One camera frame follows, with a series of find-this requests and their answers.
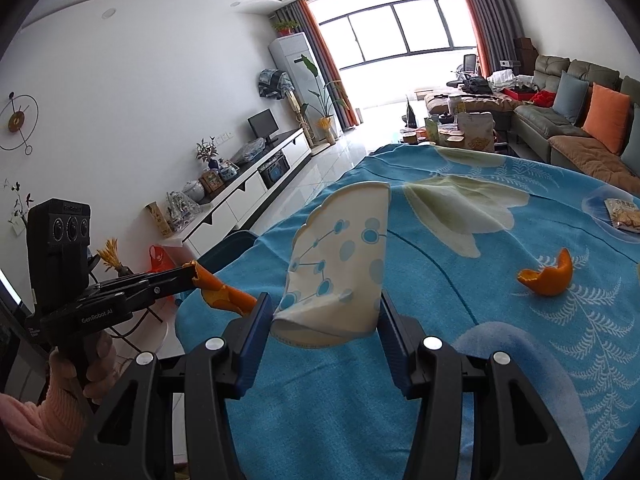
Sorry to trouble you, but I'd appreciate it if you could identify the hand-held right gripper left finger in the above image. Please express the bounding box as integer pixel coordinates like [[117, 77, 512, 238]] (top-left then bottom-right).
[[62, 292, 273, 480]]

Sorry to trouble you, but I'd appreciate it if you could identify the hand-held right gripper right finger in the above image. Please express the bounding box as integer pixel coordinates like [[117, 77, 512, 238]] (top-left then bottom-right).
[[377, 290, 583, 480]]

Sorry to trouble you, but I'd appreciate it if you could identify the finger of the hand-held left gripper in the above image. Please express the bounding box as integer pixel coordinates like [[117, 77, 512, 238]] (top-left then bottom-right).
[[100, 274, 196, 318], [92, 264, 197, 298]]

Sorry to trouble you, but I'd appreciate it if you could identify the orange peel strip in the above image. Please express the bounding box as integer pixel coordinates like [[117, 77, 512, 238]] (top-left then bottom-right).
[[182, 260, 258, 317]]

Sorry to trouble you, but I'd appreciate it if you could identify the teal plastic bin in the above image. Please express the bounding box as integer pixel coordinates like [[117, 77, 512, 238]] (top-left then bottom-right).
[[192, 230, 258, 286]]

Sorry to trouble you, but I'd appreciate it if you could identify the crushed blue-dotted paper cup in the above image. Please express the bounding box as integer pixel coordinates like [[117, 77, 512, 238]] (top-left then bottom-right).
[[271, 181, 392, 348]]

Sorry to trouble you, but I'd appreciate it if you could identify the person's left forearm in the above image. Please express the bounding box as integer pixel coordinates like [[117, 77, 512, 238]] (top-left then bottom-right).
[[0, 360, 98, 461]]

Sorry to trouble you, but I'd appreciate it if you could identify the person's left hand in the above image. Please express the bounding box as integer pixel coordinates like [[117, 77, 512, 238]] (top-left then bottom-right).
[[47, 332, 121, 413]]

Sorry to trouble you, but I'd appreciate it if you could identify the orange plastic bag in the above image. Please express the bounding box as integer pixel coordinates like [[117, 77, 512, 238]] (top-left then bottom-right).
[[148, 245, 173, 278]]

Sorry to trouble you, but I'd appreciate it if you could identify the black metal plant stand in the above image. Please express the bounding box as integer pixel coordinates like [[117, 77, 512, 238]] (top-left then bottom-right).
[[87, 255, 171, 351]]

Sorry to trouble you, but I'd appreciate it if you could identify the black vase with golden wheat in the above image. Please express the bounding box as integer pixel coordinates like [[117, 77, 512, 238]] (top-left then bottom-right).
[[96, 238, 133, 276]]

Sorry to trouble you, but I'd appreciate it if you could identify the blue floral blanket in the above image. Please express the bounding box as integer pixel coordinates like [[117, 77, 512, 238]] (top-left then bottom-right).
[[175, 142, 640, 480]]

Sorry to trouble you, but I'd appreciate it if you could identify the yellow printed box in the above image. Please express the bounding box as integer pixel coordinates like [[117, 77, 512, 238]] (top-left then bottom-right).
[[146, 201, 171, 237]]

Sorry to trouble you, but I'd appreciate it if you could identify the clear glass model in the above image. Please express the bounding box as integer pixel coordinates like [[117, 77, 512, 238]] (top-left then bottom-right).
[[165, 190, 201, 233]]

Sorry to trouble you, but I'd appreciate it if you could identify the white TV cabinet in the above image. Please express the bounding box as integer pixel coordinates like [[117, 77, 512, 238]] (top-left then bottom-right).
[[150, 127, 313, 261]]

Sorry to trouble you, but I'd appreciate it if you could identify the dark vase with branches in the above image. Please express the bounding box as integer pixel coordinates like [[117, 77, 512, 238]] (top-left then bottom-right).
[[195, 138, 221, 171]]

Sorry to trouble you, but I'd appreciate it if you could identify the clear plastic bag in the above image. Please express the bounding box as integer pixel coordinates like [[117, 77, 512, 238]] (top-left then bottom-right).
[[235, 137, 266, 163]]

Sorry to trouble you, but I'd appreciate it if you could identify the curved orange peel piece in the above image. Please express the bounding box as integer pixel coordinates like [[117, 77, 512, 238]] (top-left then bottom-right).
[[517, 247, 574, 297]]

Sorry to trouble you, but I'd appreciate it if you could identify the black monitor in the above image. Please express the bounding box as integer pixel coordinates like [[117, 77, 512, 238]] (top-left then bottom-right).
[[247, 109, 281, 143]]

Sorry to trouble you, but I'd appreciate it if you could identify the coffee table with jars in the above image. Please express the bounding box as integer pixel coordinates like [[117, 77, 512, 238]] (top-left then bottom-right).
[[400, 110, 506, 153]]

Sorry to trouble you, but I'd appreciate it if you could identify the tall leafy plant yellow pot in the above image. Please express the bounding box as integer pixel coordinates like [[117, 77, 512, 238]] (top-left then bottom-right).
[[300, 55, 346, 143]]

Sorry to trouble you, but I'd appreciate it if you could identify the cloth-covered standing fan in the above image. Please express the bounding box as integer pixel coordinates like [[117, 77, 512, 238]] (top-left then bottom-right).
[[257, 67, 313, 146]]

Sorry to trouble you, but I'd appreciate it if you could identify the brown paper snack bag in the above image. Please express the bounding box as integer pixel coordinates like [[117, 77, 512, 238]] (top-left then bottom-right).
[[457, 111, 496, 153]]

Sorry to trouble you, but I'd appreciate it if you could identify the yellow snack packet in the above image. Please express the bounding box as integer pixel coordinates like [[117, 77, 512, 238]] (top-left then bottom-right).
[[603, 197, 640, 233]]

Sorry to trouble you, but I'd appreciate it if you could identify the olive brown sofa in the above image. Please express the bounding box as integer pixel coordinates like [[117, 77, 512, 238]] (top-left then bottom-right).
[[425, 55, 640, 191]]

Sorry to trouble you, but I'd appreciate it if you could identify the white standing air conditioner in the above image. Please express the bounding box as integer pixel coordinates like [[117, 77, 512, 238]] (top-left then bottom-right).
[[268, 32, 331, 146]]

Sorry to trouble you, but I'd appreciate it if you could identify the grey orange curtain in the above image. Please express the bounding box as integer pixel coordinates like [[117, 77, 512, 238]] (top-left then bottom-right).
[[451, 0, 526, 78], [274, 0, 361, 131]]

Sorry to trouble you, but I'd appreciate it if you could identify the black office chair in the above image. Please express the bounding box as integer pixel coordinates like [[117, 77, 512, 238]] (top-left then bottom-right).
[[447, 54, 478, 86]]

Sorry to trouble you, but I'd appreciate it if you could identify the white cloth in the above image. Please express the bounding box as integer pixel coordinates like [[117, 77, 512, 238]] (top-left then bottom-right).
[[487, 69, 531, 92]]

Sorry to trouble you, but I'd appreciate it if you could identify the blue grey cushion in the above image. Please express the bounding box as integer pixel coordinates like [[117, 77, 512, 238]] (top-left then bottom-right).
[[622, 102, 640, 176], [552, 71, 591, 123]]

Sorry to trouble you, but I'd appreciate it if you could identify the orange cushion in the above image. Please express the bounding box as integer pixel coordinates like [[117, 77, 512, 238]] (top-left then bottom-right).
[[582, 84, 632, 156]]

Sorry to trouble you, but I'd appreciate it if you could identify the large window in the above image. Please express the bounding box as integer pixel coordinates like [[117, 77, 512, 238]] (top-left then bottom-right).
[[317, 0, 478, 73]]

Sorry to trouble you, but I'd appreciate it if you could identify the round wire wall clock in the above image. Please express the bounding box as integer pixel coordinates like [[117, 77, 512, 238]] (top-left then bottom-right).
[[0, 91, 40, 156]]

